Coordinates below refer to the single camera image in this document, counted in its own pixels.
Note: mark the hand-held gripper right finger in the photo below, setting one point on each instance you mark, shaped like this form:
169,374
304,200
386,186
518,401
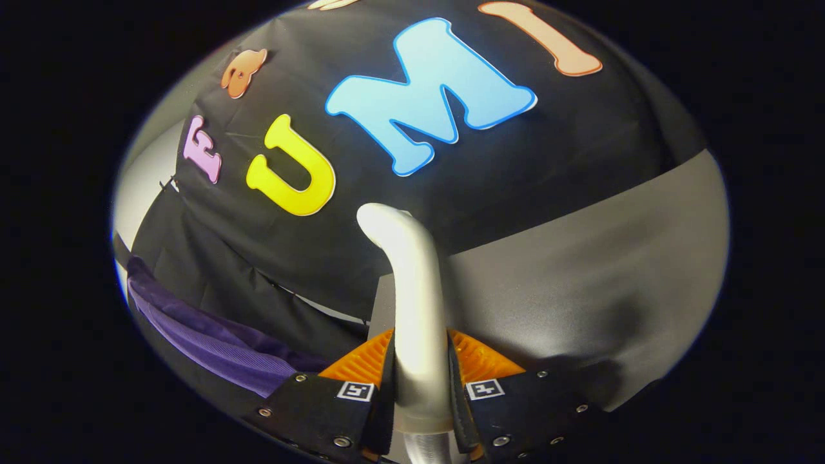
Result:
455,386

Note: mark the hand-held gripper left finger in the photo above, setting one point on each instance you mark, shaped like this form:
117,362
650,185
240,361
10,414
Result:
388,386

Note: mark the white garment steamer wand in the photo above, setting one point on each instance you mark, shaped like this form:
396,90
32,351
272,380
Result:
419,309

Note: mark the purple jacket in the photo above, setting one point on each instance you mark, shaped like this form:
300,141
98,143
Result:
219,341

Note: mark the grey cabinet with dark top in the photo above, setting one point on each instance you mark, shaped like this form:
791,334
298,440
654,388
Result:
580,270

